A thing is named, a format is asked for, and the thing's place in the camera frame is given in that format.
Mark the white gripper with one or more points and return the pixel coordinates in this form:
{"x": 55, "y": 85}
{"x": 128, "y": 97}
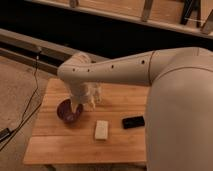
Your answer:
{"x": 78, "y": 96}

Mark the black eraser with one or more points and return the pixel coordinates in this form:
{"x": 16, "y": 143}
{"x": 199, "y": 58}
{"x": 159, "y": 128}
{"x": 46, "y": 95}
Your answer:
{"x": 133, "y": 122}

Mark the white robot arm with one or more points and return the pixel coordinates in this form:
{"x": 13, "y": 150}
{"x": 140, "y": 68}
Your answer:
{"x": 179, "y": 109}

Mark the white sponge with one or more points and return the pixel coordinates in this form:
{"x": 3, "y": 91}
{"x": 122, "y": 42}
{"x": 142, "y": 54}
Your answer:
{"x": 101, "y": 130}

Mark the dark purple bowl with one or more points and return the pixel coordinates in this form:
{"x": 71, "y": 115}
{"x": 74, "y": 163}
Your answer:
{"x": 64, "y": 112}

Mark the clear plastic bottle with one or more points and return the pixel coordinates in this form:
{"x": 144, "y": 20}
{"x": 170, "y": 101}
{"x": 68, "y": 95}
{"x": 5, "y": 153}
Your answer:
{"x": 94, "y": 94}

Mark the wooden table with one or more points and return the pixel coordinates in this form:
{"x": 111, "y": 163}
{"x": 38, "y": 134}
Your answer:
{"x": 53, "y": 142}

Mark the black device on floor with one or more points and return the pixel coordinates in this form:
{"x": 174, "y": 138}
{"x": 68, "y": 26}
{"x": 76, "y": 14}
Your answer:
{"x": 4, "y": 134}

